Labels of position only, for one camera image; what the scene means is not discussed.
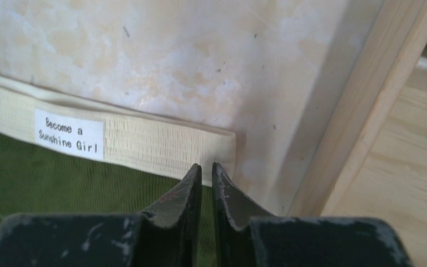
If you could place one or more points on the dark green underwear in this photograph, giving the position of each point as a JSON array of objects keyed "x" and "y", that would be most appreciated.
[{"x": 61, "y": 154}]

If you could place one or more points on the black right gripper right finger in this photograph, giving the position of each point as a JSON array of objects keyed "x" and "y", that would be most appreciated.
[{"x": 248, "y": 235}]

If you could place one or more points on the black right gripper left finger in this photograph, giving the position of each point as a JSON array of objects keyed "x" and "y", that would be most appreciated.
[{"x": 162, "y": 234}]

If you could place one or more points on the wooden compartment tray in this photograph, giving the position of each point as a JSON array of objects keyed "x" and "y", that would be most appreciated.
[{"x": 372, "y": 160}]

